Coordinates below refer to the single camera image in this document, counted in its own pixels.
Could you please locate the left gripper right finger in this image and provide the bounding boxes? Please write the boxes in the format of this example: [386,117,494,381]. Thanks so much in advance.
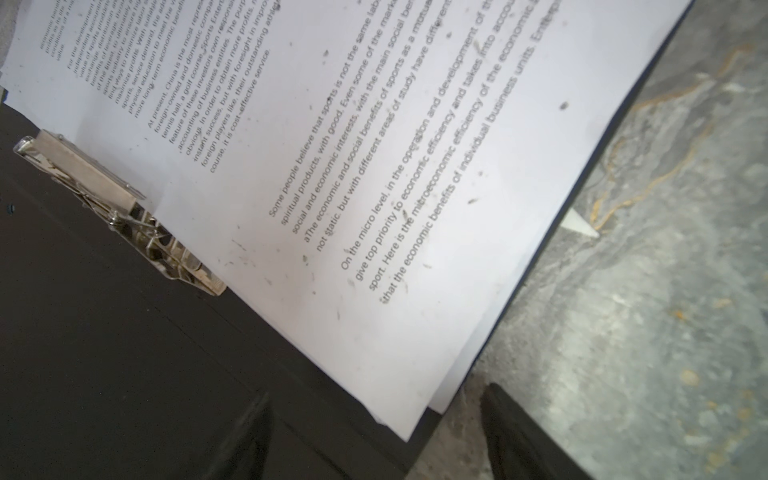
[480,383,590,480]

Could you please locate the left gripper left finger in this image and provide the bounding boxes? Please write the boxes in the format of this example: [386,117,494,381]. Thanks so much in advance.
[203,392,273,479]

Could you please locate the blue folder black inside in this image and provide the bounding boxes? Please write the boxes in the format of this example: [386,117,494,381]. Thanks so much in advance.
[0,0,700,480]

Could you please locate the printed paper sheet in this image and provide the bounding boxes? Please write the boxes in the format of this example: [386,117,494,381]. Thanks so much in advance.
[428,288,517,415]
[559,208,600,239]
[1,1,687,440]

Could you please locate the metal folder clip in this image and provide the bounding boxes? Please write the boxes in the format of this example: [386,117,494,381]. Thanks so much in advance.
[14,130,227,296]

